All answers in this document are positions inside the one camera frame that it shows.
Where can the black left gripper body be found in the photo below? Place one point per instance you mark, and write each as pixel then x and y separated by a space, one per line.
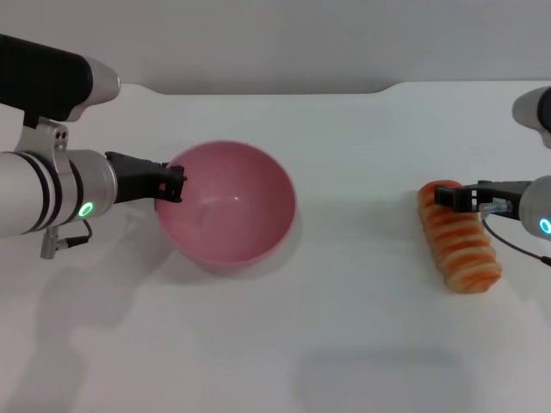
pixel 133 180

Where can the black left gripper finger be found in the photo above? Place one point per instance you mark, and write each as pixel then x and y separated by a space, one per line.
pixel 174 174

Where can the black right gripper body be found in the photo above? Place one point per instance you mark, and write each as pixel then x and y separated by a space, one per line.
pixel 499 189

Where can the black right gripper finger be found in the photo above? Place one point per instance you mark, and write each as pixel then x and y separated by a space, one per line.
pixel 447 195

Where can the orange ridged bread loaf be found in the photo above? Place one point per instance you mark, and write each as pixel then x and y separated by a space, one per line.
pixel 460 249

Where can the pink plastic bowl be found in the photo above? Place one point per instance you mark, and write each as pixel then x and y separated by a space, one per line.
pixel 241 223

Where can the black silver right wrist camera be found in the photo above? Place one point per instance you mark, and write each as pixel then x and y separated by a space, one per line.
pixel 531 109

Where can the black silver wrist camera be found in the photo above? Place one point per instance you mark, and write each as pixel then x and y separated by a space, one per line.
pixel 531 109
pixel 39 77

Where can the silver left camera bracket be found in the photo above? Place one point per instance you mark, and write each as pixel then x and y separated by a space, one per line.
pixel 45 137

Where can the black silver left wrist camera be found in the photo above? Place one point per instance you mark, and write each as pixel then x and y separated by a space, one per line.
pixel 39 77

